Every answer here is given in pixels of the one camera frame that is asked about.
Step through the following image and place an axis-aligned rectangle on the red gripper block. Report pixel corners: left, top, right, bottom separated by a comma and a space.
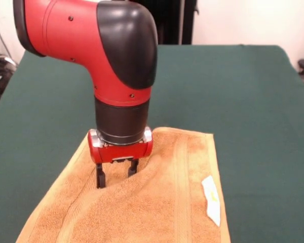
87, 126, 154, 189

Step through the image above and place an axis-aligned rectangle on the tan terry cloth towel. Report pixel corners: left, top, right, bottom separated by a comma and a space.
15, 127, 231, 243

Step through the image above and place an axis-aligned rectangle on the dark green table cloth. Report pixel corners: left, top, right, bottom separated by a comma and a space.
0, 45, 304, 243

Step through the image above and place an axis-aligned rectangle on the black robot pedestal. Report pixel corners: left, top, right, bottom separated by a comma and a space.
156, 0, 200, 46

